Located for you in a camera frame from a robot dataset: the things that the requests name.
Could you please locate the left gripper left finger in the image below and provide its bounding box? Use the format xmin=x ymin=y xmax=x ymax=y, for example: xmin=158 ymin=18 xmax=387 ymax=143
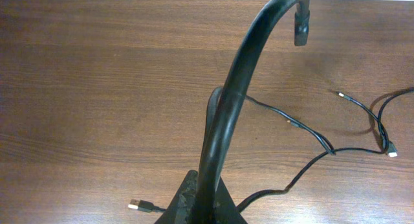
xmin=155 ymin=170 xmax=198 ymax=224

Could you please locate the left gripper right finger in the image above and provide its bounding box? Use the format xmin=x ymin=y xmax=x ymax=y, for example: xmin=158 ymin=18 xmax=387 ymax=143
xmin=213 ymin=179 xmax=247 ymax=224

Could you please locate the black usb cable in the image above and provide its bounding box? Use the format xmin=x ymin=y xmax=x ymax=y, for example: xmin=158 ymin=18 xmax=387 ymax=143
xmin=127 ymin=87 xmax=414 ymax=214
xmin=244 ymin=91 xmax=398 ymax=159
xmin=192 ymin=0 xmax=311 ymax=224

